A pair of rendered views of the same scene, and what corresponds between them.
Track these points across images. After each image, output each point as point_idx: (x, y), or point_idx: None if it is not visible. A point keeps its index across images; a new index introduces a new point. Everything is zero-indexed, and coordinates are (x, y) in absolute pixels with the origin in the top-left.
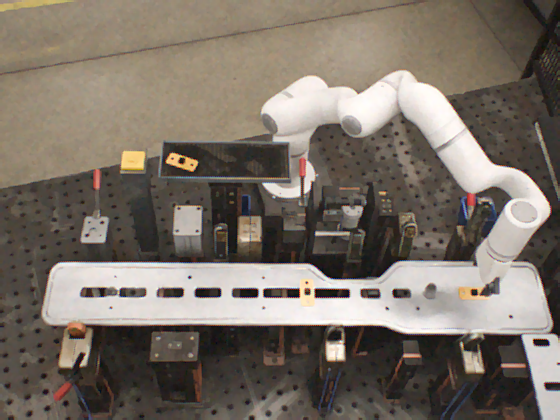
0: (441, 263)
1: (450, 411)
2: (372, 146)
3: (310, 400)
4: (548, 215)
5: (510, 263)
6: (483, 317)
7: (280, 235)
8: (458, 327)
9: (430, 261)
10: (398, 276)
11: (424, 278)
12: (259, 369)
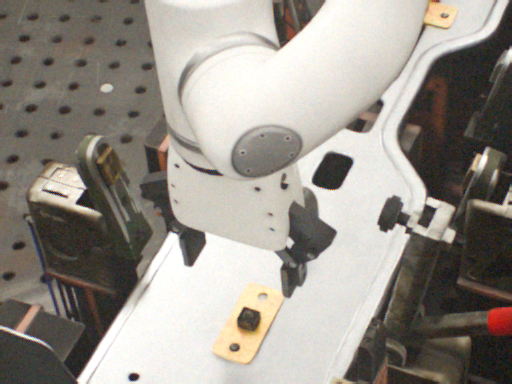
0: (377, 288)
1: None
2: None
3: None
4: (200, 134)
5: (170, 143)
6: (170, 310)
7: None
8: (177, 242)
9: (396, 267)
10: (383, 182)
11: (351, 233)
12: (371, 108)
